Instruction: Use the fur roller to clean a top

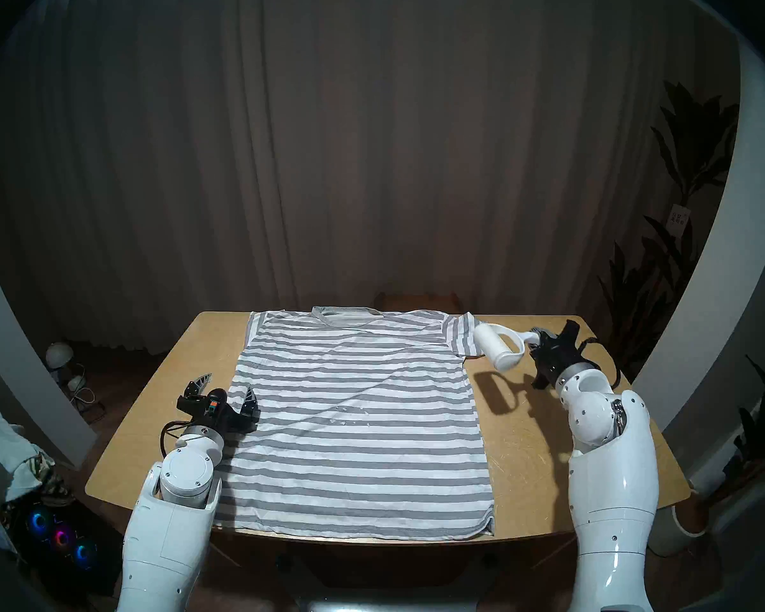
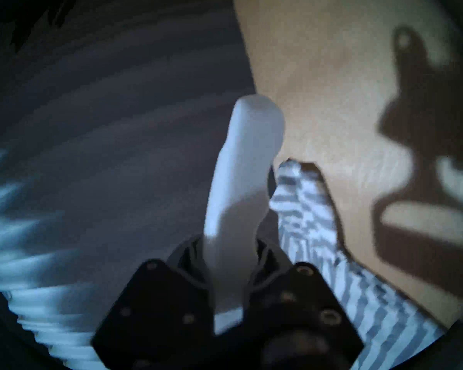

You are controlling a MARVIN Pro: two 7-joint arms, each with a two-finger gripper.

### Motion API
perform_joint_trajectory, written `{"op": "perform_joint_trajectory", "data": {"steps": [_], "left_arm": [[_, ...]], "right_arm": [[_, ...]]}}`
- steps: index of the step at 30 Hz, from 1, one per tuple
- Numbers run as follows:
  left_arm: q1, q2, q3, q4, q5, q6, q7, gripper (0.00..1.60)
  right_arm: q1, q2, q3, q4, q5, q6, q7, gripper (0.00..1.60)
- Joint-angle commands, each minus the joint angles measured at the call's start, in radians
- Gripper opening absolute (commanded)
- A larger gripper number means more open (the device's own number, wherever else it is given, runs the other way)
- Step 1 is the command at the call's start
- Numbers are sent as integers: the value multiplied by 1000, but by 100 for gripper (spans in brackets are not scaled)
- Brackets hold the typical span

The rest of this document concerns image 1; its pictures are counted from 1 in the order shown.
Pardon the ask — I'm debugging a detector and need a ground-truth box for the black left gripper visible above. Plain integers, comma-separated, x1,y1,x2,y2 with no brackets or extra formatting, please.
177,372,260,438

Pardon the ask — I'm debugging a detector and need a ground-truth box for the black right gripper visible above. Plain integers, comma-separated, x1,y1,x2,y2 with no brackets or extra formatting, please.
528,321,597,390

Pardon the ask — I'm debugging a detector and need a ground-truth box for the white lint roller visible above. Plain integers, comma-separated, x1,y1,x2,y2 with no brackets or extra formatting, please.
475,323,543,371

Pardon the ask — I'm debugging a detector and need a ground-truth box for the grey white striped t-shirt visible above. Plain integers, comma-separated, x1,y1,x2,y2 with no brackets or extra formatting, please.
214,306,498,543

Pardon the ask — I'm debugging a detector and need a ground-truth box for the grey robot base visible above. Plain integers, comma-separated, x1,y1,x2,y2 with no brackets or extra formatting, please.
290,592,517,612

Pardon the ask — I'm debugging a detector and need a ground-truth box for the large white mushroom lamp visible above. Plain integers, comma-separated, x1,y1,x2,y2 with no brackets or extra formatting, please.
45,342,74,383

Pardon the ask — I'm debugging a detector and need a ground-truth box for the white curved arch panel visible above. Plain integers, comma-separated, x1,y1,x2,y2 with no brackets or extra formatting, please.
631,40,765,433
0,215,98,468

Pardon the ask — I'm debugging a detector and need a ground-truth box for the computer case with RGB fans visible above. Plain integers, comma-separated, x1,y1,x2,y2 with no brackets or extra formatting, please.
10,490,135,597

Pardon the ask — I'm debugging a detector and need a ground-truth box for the white plant pot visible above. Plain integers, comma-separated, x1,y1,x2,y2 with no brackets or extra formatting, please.
650,490,711,558

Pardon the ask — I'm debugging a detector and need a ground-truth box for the pile of cloth bags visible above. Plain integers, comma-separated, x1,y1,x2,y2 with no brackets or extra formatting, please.
0,404,77,554

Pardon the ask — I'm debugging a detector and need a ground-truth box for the tall dark leafy plant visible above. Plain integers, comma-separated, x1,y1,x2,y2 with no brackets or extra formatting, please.
596,80,740,369

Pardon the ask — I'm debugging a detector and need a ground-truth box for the beige pleated curtain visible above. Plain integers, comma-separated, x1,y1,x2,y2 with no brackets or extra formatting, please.
0,0,702,356

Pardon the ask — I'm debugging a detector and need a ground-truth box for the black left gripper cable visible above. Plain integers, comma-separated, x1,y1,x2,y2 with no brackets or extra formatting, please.
161,419,195,455

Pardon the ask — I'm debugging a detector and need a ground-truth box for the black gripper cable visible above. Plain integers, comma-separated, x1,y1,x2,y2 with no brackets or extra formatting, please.
577,338,622,388
161,419,195,455

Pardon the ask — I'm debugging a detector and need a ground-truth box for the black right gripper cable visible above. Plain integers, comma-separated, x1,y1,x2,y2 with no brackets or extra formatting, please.
577,338,622,388

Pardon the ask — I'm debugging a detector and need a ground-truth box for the white lamp cable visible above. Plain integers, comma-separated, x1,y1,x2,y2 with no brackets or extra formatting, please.
70,362,107,425

